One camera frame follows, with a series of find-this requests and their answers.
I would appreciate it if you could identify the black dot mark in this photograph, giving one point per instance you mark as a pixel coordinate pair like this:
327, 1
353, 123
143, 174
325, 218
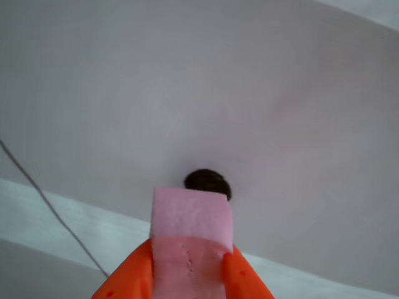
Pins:
204, 179

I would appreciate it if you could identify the white paper sheet, black lines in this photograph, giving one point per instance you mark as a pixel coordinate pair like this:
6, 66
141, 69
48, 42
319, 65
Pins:
218, 78

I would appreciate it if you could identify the pink foam cube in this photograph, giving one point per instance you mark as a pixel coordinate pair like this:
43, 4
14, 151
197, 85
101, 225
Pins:
190, 224

